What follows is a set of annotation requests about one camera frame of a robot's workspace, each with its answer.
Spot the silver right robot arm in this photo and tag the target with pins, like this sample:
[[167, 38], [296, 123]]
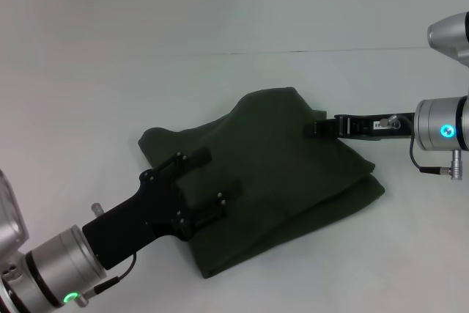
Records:
[[439, 124]]

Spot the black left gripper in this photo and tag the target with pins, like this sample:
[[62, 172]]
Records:
[[139, 214]]

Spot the silver vented left wrist camera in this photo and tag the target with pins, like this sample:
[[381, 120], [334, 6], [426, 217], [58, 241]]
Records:
[[11, 214]]

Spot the dark green shirt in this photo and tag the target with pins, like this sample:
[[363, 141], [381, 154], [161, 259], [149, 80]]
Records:
[[275, 181]]

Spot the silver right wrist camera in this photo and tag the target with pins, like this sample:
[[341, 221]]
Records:
[[448, 34]]

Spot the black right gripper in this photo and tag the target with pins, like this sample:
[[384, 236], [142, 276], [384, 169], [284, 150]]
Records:
[[377, 126]]

